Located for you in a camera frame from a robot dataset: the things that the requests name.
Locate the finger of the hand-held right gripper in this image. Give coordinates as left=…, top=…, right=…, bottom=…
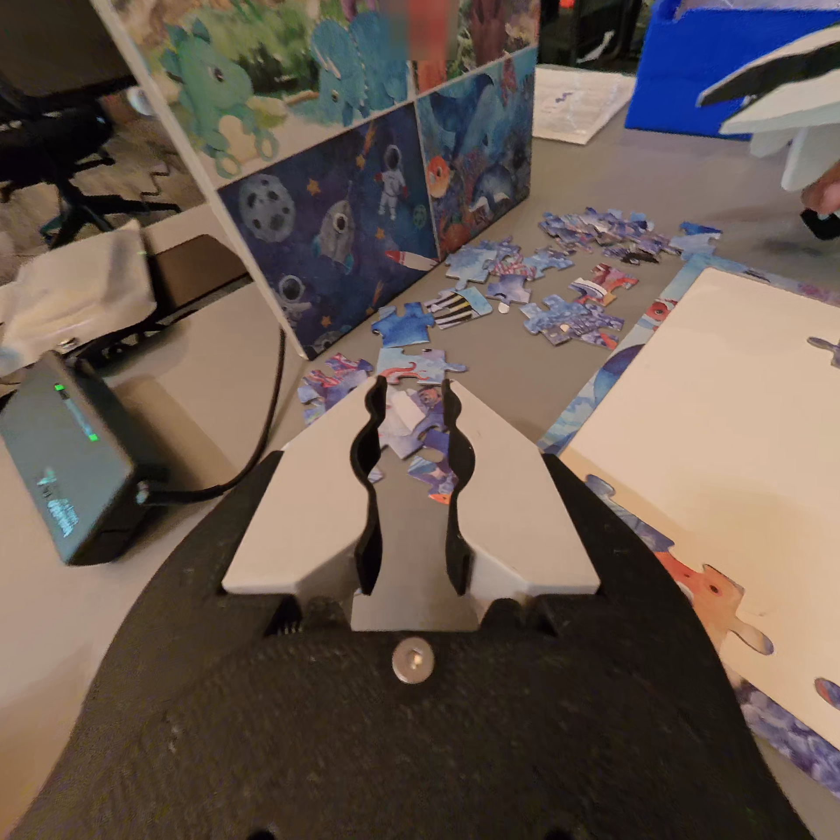
left=696, top=26, right=840, bottom=109
left=718, top=80, right=840, bottom=160

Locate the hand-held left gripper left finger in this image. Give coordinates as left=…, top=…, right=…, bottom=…
left=222, top=375, right=388, bottom=631

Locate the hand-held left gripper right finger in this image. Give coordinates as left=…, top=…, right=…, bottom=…
left=441, top=379, right=601, bottom=631

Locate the blue wavy jigsaw piece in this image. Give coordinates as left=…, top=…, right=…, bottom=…
left=583, top=474, right=677, bottom=559

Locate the blue striped jigsaw piece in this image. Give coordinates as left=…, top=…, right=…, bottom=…
left=669, top=222, right=723, bottom=260

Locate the dark blue coral jigsaw piece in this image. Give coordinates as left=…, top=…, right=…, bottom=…
left=412, top=387, right=448, bottom=431

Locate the orange pufferfish jigsaw piece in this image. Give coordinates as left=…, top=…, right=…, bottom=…
left=653, top=550, right=775, bottom=657

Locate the cream puzzle frame tray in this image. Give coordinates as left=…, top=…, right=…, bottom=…
left=538, top=252, right=840, bottom=798

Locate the pile of puzzle pieces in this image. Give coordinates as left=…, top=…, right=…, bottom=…
left=297, top=209, right=683, bottom=506

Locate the person's right hand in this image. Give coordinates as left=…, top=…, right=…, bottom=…
left=802, top=176, right=840, bottom=219

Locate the blue storage bin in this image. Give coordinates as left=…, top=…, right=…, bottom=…
left=623, top=0, right=840, bottom=142

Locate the instruction sheet in plastic sleeve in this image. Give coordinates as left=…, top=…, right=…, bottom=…
left=532, top=66, right=636, bottom=145

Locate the black flat device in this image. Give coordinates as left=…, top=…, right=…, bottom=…
left=0, top=351, right=155, bottom=567

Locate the illustrated animal puzzle box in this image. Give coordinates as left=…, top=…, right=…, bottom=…
left=92, top=0, right=542, bottom=361

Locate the silver foil pouch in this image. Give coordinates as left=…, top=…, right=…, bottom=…
left=0, top=220, right=158, bottom=375

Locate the black office chair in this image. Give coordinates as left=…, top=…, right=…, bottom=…
left=0, top=79, right=181, bottom=247

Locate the black partition panel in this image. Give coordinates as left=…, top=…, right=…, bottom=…
left=0, top=0, right=139, bottom=99

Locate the black braided cable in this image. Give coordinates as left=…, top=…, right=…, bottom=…
left=138, top=328, right=287, bottom=506

